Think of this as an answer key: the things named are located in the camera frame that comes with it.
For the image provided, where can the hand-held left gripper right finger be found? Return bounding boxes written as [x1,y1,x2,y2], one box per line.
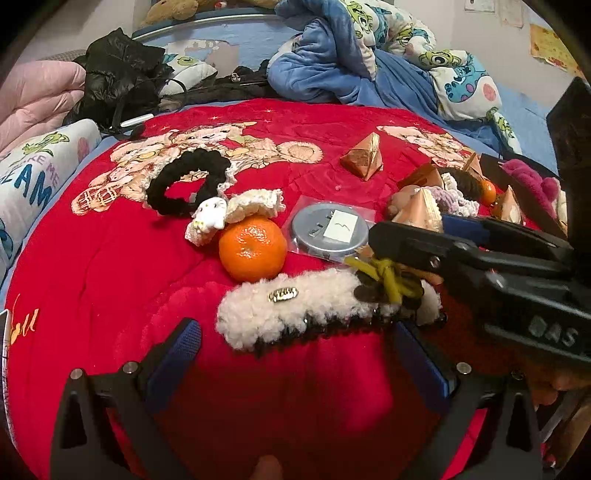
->
[392,320,543,480]

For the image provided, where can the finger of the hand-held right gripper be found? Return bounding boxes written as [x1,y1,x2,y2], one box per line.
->
[368,220,495,289]
[441,213,575,268]

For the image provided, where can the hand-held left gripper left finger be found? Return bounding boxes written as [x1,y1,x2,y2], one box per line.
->
[48,318,204,480]

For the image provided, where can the copper pyramid packet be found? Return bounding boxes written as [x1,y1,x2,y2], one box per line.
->
[496,185,525,224]
[398,164,445,190]
[340,133,385,180]
[462,152,485,178]
[394,187,445,234]

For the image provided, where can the yellow-green hair tie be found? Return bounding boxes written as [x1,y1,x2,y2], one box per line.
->
[344,256,424,305]

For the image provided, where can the fluffy white hair clip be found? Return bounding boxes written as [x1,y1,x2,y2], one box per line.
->
[216,268,441,358]

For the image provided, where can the black storage box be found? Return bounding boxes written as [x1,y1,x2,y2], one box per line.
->
[480,76,591,241]

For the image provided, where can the person's right hand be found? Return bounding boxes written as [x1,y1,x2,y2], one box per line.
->
[531,364,587,411]

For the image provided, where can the pale knitted scrunchie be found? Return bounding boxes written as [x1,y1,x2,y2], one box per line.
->
[443,178,481,217]

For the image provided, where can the brown scrunchie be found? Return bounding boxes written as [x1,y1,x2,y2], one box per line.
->
[441,168,483,204]

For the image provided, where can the pink plush toy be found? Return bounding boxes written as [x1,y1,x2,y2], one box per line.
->
[501,158,561,217]

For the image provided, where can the red printed blanket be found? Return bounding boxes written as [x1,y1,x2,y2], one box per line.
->
[4,99,568,480]

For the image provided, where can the silver disc in plastic bag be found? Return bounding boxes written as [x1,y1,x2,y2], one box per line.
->
[288,196,376,264]

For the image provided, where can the blue bed sheet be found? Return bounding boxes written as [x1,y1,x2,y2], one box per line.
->
[499,85,555,158]

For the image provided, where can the cartoon monster quilt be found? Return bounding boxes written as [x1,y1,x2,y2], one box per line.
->
[268,0,522,153]

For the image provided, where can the white cat scrunchie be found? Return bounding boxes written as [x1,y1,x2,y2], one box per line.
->
[185,188,283,247]

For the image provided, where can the black lace-trimmed scrunchie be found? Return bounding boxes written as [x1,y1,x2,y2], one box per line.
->
[145,150,232,217]

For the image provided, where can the lettered cartoon pillow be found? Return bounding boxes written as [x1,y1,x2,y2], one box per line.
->
[0,119,102,278]

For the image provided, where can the dark clothing pile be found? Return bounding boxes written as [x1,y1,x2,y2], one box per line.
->
[161,60,282,112]

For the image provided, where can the blue bed footboard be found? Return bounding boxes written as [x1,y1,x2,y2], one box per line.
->
[131,11,287,79]

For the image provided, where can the small cartoon pillow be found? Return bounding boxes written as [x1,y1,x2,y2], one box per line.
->
[159,39,218,97]

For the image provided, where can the pink quilt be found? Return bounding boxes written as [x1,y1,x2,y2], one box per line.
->
[0,60,88,153]

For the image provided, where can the black puffer jacket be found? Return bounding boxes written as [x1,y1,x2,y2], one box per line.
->
[62,28,185,139]

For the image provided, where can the brown teddy bear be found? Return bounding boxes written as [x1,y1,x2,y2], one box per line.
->
[139,0,199,26]

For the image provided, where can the yellow wall poster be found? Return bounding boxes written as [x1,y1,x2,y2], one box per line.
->
[530,23,585,77]

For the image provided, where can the white paper wall sheets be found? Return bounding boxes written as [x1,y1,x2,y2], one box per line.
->
[464,0,527,26]

